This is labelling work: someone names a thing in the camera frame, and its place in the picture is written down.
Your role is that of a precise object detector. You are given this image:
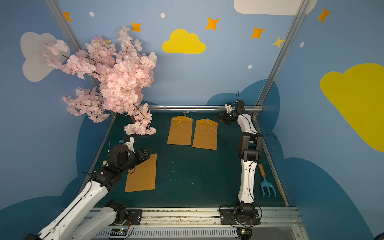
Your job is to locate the kraft paper file bag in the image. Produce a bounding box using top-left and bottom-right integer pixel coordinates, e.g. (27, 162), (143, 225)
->
(167, 116), (193, 146)
(125, 154), (157, 193)
(193, 119), (218, 150)

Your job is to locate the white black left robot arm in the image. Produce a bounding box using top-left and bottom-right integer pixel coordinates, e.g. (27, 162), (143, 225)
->
(25, 144), (153, 240)

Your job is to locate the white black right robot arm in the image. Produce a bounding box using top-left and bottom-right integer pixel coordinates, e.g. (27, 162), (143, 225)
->
(219, 100), (264, 226)

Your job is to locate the back horizontal aluminium bar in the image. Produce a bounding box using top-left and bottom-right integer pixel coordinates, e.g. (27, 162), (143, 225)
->
(148, 106), (263, 113)

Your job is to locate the left green circuit board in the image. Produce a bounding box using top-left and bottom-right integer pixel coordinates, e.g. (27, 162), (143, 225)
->
(108, 228), (129, 240)

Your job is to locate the pink artificial blossom tree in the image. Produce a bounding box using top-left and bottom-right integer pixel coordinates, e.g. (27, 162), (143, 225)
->
(42, 26), (158, 136)

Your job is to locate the right round circuit board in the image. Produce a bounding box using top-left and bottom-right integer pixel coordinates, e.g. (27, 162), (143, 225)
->
(236, 228), (252, 240)

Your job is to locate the right diagonal aluminium bar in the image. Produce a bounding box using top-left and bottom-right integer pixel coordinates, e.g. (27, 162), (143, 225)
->
(253, 0), (313, 120)

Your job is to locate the diagonal aluminium bar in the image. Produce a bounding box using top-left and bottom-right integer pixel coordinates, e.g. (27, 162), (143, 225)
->
(44, 0), (101, 88)
(253, 0), (313, 120)

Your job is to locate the left diagonal aluminium bar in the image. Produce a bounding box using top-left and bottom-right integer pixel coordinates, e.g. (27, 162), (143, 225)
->
(44, 0), (101, 88)

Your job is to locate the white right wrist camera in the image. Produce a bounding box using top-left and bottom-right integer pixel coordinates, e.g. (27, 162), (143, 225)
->
(225, 103), (234, 114)

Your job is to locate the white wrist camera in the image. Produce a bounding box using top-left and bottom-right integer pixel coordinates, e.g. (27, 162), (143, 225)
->
(225, 103), (234, 114)
(119, 137), (135, 152)

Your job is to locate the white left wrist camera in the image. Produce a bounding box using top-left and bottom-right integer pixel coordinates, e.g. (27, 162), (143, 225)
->
(119, 137), (135, 152)

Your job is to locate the left side table rail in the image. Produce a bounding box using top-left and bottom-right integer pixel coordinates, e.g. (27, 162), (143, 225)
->
(73, 117), (115, 193)

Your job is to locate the table rail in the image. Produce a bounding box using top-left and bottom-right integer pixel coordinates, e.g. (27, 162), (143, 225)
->
(73, 117), (115, 193)
(254, 114), (291, 207)

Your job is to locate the right side table rail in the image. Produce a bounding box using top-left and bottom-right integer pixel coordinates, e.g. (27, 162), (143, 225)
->
(254, 114), (291, 207)

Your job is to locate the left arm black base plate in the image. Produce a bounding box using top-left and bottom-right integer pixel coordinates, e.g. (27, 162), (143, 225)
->
(120, 209), (143, 226)

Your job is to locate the blue garden fork wooden handle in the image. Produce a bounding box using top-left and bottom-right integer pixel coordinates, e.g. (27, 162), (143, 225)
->
(258, 164), (277, 198)

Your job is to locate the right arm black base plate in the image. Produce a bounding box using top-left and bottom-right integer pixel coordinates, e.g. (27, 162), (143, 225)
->
(219, 208), (261, 227)

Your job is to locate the aluminium front mounting rail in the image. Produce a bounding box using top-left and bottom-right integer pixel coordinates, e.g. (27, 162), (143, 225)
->
(81, 207), (309, 240)

